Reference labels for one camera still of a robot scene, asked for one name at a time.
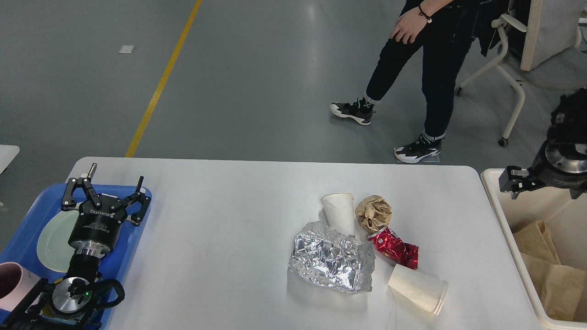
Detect green plate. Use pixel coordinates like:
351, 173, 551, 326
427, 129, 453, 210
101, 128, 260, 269
36, 209, 79, 272

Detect upright white paper cup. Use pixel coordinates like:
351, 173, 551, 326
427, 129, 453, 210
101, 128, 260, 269
321, 192, 356, 237

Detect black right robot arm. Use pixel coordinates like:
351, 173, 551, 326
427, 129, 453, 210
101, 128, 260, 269
498, 88, 587, 200

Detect pink mug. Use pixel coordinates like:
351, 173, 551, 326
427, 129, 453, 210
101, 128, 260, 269
0, 262, 40, 312

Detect crushed red can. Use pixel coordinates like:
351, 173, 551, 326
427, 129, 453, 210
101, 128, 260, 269
367, 227, 419, 270

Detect person in black sneakers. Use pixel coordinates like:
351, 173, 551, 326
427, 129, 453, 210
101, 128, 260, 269
330, 0, 482, 164

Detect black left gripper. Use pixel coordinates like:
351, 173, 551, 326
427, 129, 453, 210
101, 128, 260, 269
61, 164, 151, 255

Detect crumpled brown paper ball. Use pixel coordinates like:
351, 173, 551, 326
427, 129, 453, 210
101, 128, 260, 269
355, 195, 393, 234

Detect white side table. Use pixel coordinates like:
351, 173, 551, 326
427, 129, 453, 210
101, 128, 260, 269
0, 144, 20, 175

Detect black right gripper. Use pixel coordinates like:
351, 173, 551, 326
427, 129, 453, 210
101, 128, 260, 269
498, 142, 587, 200

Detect white office chair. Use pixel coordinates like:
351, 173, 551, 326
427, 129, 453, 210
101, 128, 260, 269
455, 0, 586, 147

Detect brown paper bag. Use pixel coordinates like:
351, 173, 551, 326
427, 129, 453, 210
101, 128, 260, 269
513, 220, 561, 265
521, 253, 586, 321

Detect lying white paper cup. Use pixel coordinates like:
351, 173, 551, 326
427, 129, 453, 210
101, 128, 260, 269
388, 264, 449, 316

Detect crumpled aluminium foil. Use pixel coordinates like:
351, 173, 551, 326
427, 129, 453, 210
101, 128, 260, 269
288, 221, 375, 294

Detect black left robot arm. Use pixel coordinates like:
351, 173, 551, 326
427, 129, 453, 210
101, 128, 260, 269
1, 164, 152, 330

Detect beige plastic bin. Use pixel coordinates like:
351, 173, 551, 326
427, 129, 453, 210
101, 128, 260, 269
482, 169, 587, 330

